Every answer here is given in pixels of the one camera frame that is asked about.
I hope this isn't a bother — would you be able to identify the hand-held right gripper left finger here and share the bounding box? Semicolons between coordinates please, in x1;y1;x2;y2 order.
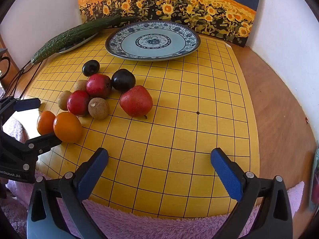
27;147;109;239

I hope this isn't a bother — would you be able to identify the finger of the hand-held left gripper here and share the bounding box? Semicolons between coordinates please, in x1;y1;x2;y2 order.
0;97;41;127
15;132;62;173

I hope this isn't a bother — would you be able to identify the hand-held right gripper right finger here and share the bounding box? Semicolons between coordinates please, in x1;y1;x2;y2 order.
211;147;293;239

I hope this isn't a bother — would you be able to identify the orange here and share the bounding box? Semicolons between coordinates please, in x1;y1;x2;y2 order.
37;110;56;135
53;112;83;143

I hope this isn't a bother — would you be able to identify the brown longan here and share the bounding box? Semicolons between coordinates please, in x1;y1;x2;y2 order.
73;79;88;92
88;97;110;120
57;90;73;111

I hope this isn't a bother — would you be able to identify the dark purple plum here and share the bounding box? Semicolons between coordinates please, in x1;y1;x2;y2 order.
111;69;136;92
82;60;100;77

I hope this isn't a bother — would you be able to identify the small red fruit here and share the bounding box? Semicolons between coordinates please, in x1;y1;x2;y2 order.
86;74;112;98
67;90;91;117

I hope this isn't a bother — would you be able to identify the large red pear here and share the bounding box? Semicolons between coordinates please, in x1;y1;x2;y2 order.
119;85;153;119

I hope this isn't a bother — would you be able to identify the large blue patterned plate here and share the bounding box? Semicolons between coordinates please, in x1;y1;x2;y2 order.
105;21;201;62

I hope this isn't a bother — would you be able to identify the yellow grid game board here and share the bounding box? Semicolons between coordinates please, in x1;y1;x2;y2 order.
19;31;260;220

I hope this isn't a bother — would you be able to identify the pink fluffy towel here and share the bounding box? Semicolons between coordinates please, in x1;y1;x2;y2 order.
0;117;306;239

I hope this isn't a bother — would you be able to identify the small blue patterned plate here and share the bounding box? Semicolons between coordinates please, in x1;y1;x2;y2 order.
56;31;100;54

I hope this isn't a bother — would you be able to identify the green bitter gourd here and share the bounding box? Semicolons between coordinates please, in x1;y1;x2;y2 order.
30;15;137;65

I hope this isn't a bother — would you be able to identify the green patterned object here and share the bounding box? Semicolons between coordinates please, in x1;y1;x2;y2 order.
308;147;319;210

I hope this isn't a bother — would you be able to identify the sunflower field painting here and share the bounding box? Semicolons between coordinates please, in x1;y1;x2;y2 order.
76;0;263;48

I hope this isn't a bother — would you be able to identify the black cable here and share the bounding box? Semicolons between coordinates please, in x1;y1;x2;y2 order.
5;61;44;97

